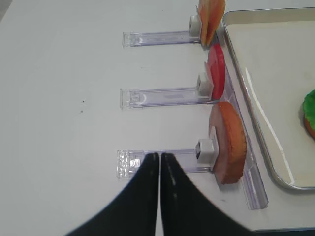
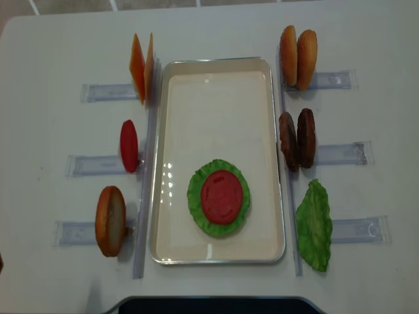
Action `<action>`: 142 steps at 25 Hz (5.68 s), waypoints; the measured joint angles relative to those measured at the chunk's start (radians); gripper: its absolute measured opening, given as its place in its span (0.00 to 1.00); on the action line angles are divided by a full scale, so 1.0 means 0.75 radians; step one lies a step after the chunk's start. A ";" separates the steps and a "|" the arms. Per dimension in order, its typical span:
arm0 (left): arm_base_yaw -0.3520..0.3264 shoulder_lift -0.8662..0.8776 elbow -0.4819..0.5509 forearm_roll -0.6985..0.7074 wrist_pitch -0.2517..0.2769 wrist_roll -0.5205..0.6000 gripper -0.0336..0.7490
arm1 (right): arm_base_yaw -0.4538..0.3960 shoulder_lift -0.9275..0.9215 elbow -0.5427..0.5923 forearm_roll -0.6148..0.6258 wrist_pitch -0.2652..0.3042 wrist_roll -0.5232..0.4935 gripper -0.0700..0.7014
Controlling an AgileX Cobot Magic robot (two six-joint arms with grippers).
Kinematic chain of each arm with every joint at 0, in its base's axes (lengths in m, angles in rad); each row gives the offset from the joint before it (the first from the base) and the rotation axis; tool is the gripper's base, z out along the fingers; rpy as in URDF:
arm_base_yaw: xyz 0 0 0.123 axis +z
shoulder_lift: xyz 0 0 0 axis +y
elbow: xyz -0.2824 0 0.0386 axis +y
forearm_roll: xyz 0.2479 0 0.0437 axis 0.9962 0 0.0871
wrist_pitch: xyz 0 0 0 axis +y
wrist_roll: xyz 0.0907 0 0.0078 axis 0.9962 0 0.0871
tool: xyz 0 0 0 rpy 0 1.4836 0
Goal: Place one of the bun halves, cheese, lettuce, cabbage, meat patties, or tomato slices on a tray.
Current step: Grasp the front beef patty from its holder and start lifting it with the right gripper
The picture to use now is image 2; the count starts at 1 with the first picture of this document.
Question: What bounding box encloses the brown meat patty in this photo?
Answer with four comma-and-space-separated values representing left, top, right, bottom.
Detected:
297, 108, 316, 169
279, 112, 299, 173

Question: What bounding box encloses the red tomato slice on tray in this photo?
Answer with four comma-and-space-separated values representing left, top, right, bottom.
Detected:
200, 170, 243, 225

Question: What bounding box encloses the green lettuce leaf on tray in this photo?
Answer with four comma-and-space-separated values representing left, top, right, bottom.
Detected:
187, 159, 251, 237

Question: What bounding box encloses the red tomato slice standing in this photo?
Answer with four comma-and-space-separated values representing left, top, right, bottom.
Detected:
120, 120, 139, 173

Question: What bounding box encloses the orange cheese slice inner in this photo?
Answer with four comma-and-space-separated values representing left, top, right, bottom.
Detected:
144, 33, 155, 105

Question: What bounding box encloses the orange cheese slice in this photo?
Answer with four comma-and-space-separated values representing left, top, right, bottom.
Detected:
144, 33, 155, 105
129, 33, 145, 105

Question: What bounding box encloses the orange cheese slice outer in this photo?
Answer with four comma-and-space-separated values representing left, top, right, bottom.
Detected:
129, 33, 145, 105

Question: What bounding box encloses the green lettuce leaf standing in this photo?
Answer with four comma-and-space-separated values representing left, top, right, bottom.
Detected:
296, 179, 333, 272

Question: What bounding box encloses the clear tomato holder strip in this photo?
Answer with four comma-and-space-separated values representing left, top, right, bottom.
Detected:
65, 155, 130, 177

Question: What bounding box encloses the clear cheese holder strip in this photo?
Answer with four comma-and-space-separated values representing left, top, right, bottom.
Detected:
80, 84, 139, 103

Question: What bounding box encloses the clear lettuce holder strip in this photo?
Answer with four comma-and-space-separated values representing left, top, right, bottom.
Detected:
331, 215, 392, 244

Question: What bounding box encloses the white rectangular tray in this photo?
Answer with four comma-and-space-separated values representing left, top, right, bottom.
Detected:
149, 57, 285, 265

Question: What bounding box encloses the bun slice standing left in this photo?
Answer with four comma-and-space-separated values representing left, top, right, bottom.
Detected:
95, 186, 126, 257

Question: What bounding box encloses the bun slice standing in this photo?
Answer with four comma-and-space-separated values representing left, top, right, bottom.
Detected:
297, 29, 318, 90
279, 25, 297, 86
95, 186, 126, 257

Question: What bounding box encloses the bun slice standing inner right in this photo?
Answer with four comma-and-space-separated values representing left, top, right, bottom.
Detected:
279, 25, 297, 86

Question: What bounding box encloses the bun slice standing outer right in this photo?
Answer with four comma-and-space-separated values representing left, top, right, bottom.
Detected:
297, 29, 318, 90

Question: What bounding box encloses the clear patty holder strip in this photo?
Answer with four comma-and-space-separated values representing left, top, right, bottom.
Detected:
314, 141, 374, 166

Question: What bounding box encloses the clear right bun holder strip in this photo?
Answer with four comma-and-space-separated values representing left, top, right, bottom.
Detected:
307, 69, 359, 90

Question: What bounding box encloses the clear bun holder strip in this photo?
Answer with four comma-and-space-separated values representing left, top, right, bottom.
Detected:
307, 69, 359, 90
54, 220, 137, 248

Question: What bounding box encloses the clear left bun holder strip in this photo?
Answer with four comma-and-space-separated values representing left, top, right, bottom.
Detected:
54, 220, 137, 248

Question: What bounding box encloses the clear left long rail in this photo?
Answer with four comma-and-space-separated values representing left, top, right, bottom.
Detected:
133, 56, 162, 279

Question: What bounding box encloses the clear long rail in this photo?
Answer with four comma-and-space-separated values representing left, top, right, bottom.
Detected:
276, 46, 303, 277
133, 56, 162, 279

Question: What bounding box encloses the clear right long rail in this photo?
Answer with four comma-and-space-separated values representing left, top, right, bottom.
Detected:
276, 46, 303, 277

